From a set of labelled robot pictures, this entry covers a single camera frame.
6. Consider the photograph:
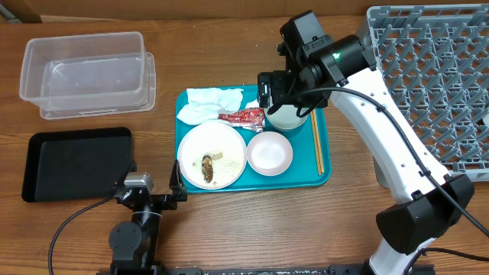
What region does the clear plastic container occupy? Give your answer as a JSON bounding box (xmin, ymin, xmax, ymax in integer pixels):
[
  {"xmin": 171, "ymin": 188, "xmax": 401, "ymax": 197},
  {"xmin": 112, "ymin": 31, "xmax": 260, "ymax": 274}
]
[{"xmin": 19, "ymin": 31, "xmax": 149, "ymax": 112}]

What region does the wooden chopstick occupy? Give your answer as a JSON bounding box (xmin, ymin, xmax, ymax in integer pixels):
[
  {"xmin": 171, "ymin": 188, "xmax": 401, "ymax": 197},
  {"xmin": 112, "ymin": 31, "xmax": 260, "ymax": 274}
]
[
  {"xmin": 309, "ymin": 110, "xmax": 323, "ymax": 176},
  {"xmin": 310, "ymin": 110, "xmax": 325, "ymax": 175}
]

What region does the right wooden chopstick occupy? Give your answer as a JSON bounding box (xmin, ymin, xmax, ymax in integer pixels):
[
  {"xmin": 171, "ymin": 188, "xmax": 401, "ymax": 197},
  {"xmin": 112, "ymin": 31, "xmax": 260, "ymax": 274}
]
[{"xmin": 310, "ymin": 110, "xmax": 325, "ymax": 175}]

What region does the teal serving tray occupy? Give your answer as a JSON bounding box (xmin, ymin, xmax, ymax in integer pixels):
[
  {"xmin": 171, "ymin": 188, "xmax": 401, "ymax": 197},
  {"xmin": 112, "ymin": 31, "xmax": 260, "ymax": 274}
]
[{"xmin": 175, "ymin": 85, "xmax": 332, "ymax": 194}]

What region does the large white plate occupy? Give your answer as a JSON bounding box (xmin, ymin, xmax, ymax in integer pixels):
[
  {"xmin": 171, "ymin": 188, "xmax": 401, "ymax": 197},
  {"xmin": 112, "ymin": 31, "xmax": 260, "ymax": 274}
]
[{"xmin": 177, "ymin": 122, "xmax": 247, "ymax": 190}]

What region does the grey bowl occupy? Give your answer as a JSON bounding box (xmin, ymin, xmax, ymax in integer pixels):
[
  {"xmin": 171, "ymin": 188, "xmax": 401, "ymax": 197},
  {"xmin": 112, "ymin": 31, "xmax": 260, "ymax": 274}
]
[{"xmin": 264, "ymin": 105, "xmax": 307, "ymax": 131}]

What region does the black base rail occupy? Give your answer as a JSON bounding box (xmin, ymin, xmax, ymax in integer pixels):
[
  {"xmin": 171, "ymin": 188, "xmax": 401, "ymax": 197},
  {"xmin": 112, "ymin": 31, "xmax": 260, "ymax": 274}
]
[{"xmin": 164, "ymin": 264, "xmax": 363, "ymax": 275}]

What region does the white item in rack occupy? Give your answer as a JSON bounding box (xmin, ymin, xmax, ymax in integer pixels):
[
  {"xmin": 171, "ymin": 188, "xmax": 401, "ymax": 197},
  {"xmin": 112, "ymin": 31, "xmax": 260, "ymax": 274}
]
[{"xmin": 483, "ymin": 114, "xmax": 489, "ymax": 127}]

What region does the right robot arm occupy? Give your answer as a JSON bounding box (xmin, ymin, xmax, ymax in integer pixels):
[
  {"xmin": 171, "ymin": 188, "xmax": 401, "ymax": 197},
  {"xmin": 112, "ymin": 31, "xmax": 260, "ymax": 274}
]
[{"xmin": 257, "ymin": 11, "xmax": 474, "ymax": 274}]

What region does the left wooden chopstick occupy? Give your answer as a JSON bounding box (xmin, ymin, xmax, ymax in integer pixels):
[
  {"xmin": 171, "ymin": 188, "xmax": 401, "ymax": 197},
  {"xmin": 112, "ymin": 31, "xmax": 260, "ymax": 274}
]
[{"xmin": 309, "ymin": 110, "xmax": 323, "ymax": 176}]

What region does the black plastic tray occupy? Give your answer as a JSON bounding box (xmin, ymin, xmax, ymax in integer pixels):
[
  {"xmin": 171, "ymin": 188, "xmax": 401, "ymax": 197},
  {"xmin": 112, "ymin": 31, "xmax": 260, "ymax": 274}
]
[{"xmin": 21, "ymin": 127, "xmax": 136, "ymax": 202}]

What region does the grey dishwasher rack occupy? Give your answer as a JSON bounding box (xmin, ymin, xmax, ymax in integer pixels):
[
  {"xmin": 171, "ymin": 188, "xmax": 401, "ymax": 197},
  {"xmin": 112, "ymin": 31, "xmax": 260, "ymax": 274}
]
[{"xmin": 357, "ymin": 3, "xmax": 488, "ymax": 182}]

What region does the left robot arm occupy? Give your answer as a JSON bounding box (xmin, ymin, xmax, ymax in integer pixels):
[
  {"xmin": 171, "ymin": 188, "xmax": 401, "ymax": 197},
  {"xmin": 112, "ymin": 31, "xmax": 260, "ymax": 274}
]
[{"xmin": 108, "ymin": 161, "xmax": 188, "ymax": 274}]

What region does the small white napkin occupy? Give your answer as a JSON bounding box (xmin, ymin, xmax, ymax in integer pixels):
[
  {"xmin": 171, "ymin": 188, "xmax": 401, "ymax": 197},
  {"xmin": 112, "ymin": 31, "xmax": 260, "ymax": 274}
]
[{"xmin": 245, "ymin": 99, "xmax": 259, "ymax": 108}]

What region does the small white bowl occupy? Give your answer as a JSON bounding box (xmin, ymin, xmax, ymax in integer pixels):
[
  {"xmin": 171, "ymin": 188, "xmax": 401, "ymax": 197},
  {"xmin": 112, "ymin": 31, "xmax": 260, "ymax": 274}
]
[{"xmin": 247, "ymin": 131, "xmax": 293, "ymax": 176}]

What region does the red snack wrapper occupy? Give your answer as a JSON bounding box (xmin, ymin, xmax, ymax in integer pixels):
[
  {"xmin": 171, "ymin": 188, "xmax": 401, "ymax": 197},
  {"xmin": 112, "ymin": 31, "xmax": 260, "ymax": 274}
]
[{"xmin": 218, "ymin": 108, "xmax": 265, "ymax": 132}]

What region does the large white napkin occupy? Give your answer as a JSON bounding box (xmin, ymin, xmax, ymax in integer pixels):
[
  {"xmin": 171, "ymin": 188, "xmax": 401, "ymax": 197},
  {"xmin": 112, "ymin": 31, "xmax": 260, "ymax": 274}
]
[{"xmin": 176, "ymin": 88, "xmax": 243, "ymax": 125}]

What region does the brown food scrap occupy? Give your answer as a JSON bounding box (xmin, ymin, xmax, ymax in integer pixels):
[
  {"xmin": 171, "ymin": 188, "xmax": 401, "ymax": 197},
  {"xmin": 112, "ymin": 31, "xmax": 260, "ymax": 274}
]
[{"xmin": 201, "ymin": 155, "xmax": 213, "ymax": 183}]

